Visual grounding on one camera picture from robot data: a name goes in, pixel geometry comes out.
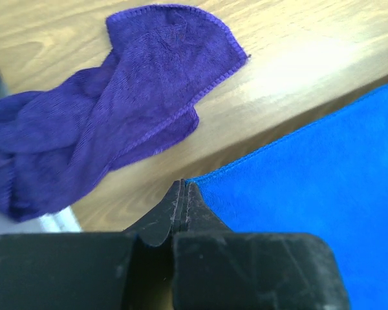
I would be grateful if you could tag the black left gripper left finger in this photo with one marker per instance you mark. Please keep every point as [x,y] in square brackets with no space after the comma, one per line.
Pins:
[131,269]

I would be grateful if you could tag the purple towel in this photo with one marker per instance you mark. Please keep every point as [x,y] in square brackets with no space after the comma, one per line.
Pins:
[56,145]

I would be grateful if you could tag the blue towel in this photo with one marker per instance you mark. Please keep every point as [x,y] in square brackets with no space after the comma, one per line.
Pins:
[329,178]

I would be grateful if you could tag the aluminium table edge rail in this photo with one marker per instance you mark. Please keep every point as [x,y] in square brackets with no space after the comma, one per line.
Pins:
[64,221]

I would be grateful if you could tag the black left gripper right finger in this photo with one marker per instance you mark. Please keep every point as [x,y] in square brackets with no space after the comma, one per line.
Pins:
[216,268]

